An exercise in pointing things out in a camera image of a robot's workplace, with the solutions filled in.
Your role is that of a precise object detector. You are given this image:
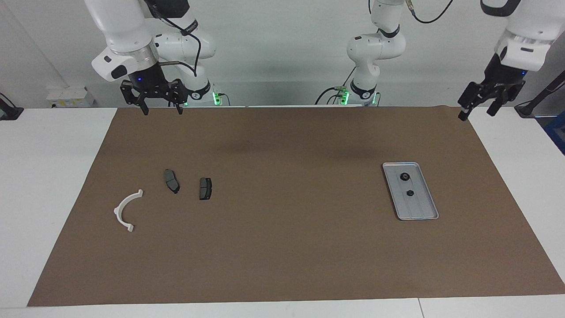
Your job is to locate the black angled stand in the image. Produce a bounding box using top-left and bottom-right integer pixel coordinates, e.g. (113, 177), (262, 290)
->
(514, 71), (565, 119)

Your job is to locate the white wall box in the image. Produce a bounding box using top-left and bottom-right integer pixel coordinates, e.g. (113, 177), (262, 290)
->
(46, 86), (95, 109)

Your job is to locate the white half-ring clamp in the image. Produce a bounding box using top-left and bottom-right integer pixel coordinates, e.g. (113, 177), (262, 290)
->
(113, 189), (144, 233)

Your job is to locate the black arm base cable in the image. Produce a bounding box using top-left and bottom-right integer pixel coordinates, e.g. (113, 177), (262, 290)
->
(315, 68), (356, 105)

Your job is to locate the brown table mat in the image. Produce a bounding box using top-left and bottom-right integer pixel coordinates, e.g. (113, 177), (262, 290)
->
(27, 106), (565, 307)

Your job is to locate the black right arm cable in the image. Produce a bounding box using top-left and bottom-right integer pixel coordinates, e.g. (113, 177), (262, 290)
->
(146, 0), (202, 78)

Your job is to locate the black clamp stand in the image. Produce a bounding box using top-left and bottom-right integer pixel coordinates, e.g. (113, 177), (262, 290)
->
(0, 93), (23, 121)

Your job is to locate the blue object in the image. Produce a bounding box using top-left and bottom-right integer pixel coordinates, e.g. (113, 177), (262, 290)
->
(544, 110), (565, 155)

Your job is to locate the silver metal tray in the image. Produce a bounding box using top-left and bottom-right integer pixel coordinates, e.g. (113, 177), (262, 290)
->
(382, 162), (439, 221)

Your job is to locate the grey curved brake pad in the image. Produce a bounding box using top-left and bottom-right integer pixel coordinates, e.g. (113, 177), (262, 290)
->
(165, 169), (180, 194)

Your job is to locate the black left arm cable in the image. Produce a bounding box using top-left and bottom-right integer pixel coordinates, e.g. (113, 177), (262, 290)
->
(406, 0), (455, 24)

